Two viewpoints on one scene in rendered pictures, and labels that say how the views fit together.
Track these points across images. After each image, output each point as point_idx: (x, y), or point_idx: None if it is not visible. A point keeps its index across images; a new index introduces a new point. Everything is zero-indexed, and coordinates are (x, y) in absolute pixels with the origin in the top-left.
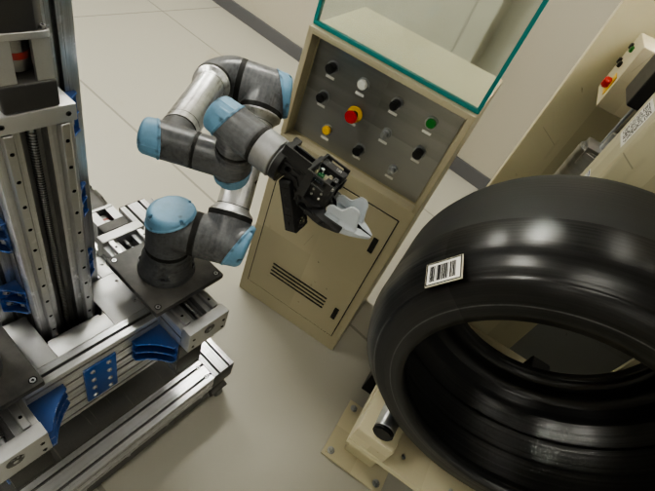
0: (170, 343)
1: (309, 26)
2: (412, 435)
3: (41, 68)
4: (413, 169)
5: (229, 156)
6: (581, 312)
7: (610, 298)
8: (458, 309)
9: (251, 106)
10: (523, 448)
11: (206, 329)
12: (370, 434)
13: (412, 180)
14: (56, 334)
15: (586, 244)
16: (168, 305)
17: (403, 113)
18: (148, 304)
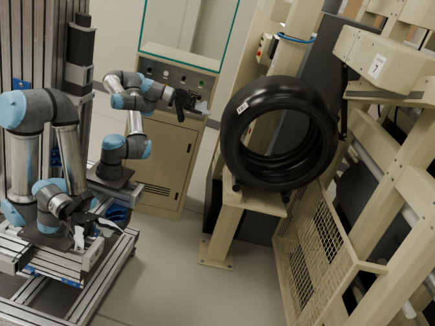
0: (123, 207)
1: (136, 53)
2: (247, 180)
3: (90, 78)
4: None
5: (152, 99)
6: (279, 103)
7: (284, 96)
8: (250, 117)
9: (131, 88)
10: (282, 179)
11: (139, 194)
12: (232, 193)
13: None
14: None
15: (274, 86)
16: (121, 185)
17: (187, 81)
18: (112, 187)
